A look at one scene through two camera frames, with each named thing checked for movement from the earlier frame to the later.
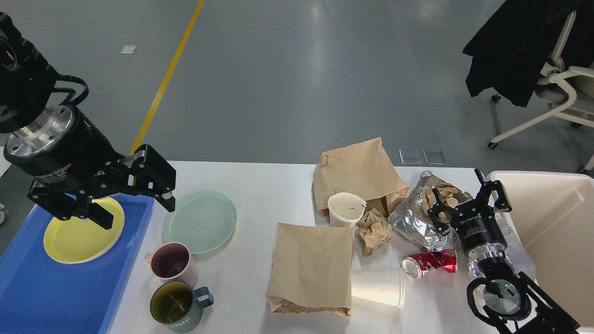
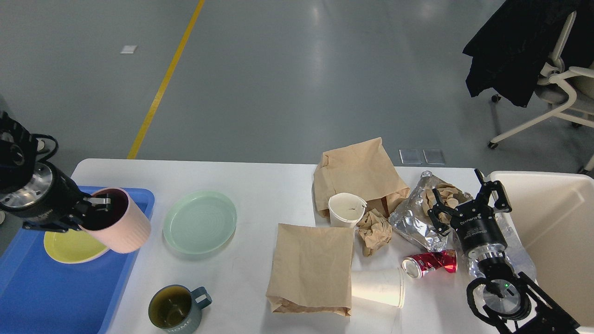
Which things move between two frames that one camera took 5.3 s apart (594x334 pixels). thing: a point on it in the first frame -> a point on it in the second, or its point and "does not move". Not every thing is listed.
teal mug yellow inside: [178, 307] does not move
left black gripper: [58, 145] -> [48, 199]
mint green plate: [203, 220] does not move
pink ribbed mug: [173, 261] -> [125, 228]
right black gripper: [475, 221] does not move
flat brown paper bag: [311, 269] does not move
